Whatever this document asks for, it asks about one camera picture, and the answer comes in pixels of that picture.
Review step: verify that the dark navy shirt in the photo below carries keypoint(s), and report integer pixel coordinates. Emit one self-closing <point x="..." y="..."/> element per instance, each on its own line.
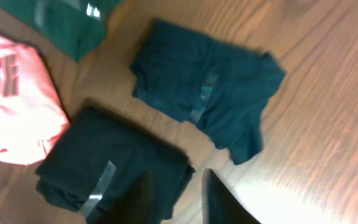
<point x="219" y="87"/>

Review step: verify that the dark green shirt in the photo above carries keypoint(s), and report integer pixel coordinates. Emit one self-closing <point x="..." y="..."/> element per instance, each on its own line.
<point x="76" y="27"/>

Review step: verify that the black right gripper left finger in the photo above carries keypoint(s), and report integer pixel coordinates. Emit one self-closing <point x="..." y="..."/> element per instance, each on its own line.
<point x="134" y="207"/>

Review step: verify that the black shirt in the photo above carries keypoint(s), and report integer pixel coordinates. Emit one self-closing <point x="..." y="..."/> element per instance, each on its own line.
<point x="99" y="157"/>

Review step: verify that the pink printed t-shirt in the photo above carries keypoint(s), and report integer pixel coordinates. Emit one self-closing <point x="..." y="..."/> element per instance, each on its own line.
<point x="31" y="115"/>

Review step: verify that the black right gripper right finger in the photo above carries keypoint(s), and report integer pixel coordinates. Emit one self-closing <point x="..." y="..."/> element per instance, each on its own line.
<point x="220" y="206"/>

